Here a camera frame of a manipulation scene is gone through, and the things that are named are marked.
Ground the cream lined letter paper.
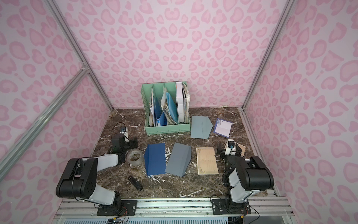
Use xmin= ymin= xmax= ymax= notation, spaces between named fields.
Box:
xmin=236 ymin=143 xmax=246 ymax=157

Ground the white letter paper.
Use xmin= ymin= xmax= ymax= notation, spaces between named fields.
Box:
xmin=213 ymin=119 xmax=233 ymax=138

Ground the dark blue envelope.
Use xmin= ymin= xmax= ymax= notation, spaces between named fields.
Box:
xmin=144 ymin=143 xmax=166 ymax=176

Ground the light teal envelope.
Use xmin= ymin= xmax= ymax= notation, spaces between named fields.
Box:
xmin=191 ymin=116 xmax=213 ymax=139

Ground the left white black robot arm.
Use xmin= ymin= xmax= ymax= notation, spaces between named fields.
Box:
xmin=56 ymin=133 xmax=138 ymax=210

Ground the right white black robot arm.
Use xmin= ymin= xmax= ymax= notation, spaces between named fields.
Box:
xmin=217 ymin=148 xmax=274 ymax=204

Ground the clear tape roll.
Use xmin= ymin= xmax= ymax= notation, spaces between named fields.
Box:
xmin=125 ymin=149 xmax=145 ymax=166

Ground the small black device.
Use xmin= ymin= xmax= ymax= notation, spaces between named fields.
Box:
xmin=128 ymin=175 xmax=143 ymax=191

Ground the small blue box in organizer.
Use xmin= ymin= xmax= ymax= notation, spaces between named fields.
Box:
xmin=156 ymin=112 xmax=167 ymax=127

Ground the green file organizer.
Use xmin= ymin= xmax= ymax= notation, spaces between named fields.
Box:
xmin=141 ymin=82 xmax=191 ymax=135

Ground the white folder in organizer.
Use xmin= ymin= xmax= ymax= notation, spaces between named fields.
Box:
xmin=176 ymin=82 xmax=185 ymax=124

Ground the stack of papers right slot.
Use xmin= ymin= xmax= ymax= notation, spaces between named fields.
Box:
xmin=182 ymin=83 xmax=190 ymax=123

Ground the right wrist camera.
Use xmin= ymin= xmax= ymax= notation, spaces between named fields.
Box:
xmin=225 ymin=139 xmax=236 ymax=155

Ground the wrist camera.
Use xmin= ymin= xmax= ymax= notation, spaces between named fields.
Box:
xmin=225 ymin=139 xmax=236 ymax=155
xmin=119 ymin=126 xmax=129 ymax=142

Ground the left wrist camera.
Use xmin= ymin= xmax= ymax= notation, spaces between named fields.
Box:
xmin=119 ymin=126 xmax=129 ymax=142

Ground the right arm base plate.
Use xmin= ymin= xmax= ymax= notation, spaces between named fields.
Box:
xmin=210 ymin=198 xmax=251 ymax=216

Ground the aluminium front rail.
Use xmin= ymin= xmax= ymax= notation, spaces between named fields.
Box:
xmin=55 ymin=197 xmax=294 ymax=219

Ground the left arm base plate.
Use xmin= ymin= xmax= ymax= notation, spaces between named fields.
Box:
xmin=97 ymin=200 xmax=138 ymax=217

